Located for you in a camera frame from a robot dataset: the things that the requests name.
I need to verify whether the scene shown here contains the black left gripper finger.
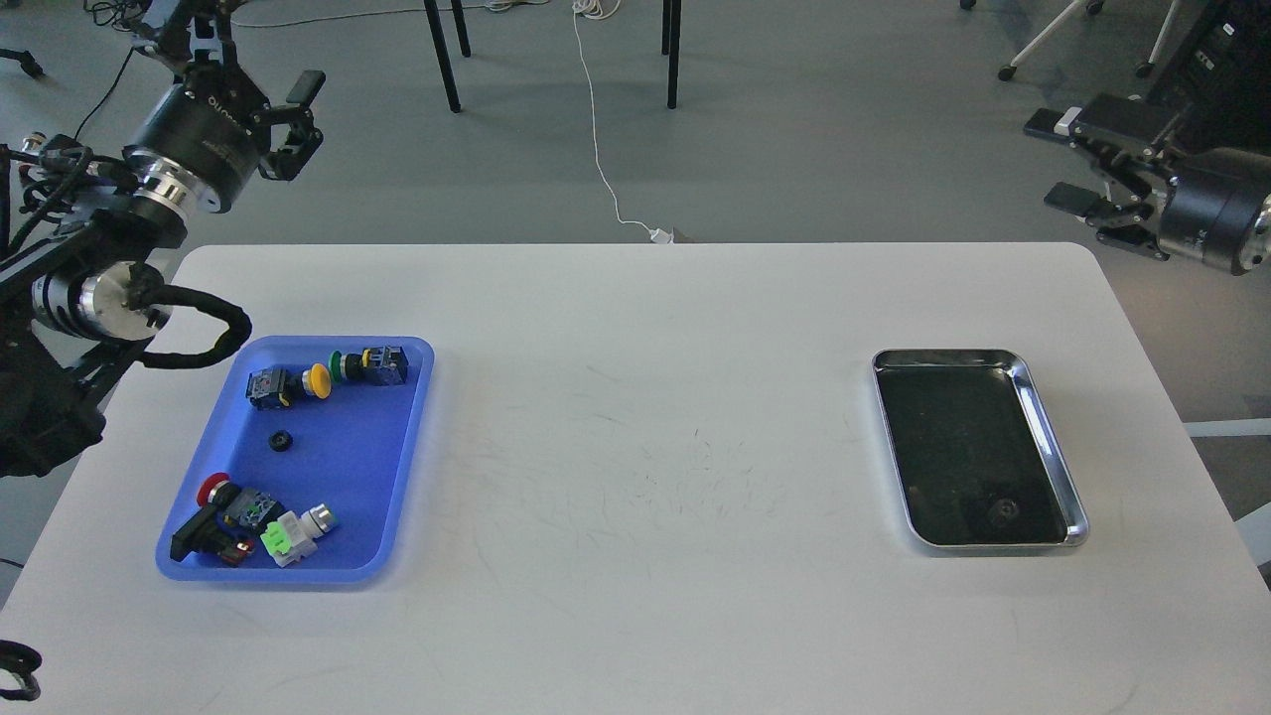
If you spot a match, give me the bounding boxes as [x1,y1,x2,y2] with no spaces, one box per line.
[130,1,239,90]
[253,70,325,182]

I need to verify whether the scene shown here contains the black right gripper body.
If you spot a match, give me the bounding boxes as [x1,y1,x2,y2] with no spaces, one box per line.
[1158,164,1267,276]

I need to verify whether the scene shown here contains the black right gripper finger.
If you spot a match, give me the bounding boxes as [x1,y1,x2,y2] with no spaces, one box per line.
[1023,94,1207,185]
[1043,182,1171,262]

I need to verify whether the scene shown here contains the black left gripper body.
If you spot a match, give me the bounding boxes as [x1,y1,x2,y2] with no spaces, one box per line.
[125,84,268,215]

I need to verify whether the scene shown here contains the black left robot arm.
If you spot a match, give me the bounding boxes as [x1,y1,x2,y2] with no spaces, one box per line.
[1,1,324,478]

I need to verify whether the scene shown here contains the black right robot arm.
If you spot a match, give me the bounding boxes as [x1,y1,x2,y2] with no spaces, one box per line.
[1023,93,1270,276]

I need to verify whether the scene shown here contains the black equipment case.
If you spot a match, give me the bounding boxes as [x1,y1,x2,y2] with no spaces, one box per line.
[1149,1,1270,157]

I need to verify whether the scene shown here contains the white rolling stand base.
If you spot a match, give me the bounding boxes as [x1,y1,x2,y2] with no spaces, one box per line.
[957,1,1188,84]

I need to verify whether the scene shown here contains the silver metal tray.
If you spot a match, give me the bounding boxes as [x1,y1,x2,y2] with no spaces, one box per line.
[872,349,1091,555]

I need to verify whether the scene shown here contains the blue plastic tray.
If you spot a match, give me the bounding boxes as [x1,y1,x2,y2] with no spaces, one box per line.
[155,337,435,587]

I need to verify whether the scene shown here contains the red emergency stop button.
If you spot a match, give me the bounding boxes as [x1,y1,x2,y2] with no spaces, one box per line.
[169,472,286,566]

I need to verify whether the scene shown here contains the black table legs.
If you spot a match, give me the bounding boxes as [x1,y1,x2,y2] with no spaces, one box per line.
[425,0,685,113]

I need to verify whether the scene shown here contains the black floor cable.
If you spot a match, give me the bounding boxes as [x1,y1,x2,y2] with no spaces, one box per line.
[70,0,231,140]

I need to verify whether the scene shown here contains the yellow push button switch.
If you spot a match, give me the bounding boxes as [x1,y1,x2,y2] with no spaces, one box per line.
[244,363,333,410]

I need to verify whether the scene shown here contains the green push button switch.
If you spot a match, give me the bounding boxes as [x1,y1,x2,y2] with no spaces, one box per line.
[327,345,409,386]

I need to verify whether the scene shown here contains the white power cable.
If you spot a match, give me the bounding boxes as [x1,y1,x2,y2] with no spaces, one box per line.
[573,0,676,245]

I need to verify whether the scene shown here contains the silver green selector switch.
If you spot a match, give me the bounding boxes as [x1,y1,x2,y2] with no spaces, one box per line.
[261,503,338,566]

